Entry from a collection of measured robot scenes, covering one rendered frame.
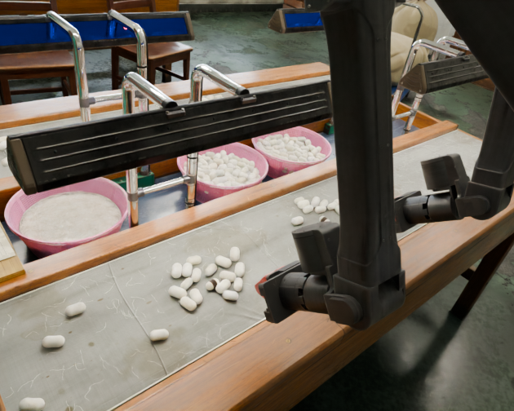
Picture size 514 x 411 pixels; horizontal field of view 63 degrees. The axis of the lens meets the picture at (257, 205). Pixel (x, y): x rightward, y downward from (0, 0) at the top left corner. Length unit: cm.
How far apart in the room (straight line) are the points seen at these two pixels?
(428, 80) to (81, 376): 105
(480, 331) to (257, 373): 155
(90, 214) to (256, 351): 54
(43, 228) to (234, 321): 49
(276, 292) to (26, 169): 39
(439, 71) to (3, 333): 118
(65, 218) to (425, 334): 152
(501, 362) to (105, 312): 167
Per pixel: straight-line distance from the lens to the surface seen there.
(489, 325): 223
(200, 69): 88
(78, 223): 106
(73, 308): 85
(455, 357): 201
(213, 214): 104
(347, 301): 52
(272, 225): 107
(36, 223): 109
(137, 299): 87
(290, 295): 63
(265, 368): 76
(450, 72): 135
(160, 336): 80
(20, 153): 62
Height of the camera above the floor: 140
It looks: 36 degrees down
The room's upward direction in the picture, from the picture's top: 10 degrees clockwise
